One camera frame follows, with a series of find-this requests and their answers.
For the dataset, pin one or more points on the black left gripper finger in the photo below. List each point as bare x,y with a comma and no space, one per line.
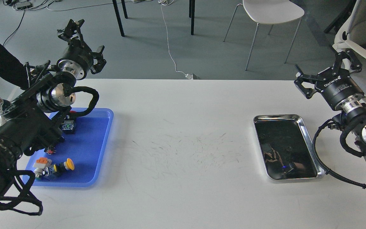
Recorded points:
100,61
73,36

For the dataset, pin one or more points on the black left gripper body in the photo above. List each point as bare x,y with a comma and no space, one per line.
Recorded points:
77,60

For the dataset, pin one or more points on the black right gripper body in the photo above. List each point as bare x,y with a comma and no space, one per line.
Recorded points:
338,87

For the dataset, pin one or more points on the red mushroom push button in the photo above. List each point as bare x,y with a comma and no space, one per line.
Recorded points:
69,124

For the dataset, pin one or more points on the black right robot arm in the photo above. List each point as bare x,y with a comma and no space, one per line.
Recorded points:
351,122

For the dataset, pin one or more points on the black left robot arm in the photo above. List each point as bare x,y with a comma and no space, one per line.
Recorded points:
35,116

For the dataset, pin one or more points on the stainless steel tray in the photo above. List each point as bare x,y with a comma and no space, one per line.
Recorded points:
286,148

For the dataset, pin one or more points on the blue plastic tray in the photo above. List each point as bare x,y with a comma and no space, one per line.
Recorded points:
86,148

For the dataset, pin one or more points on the white plastic chair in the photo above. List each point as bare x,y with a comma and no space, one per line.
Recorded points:
270,12

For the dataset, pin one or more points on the white blue sneaker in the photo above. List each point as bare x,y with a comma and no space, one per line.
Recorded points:
0,111

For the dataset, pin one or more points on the green push button switch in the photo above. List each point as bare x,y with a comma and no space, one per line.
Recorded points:
51,149

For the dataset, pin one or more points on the orange white switch block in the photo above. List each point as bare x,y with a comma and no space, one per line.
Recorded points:
39,165

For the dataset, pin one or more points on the yellow push button switch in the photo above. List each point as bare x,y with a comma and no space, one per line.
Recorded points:
57,170

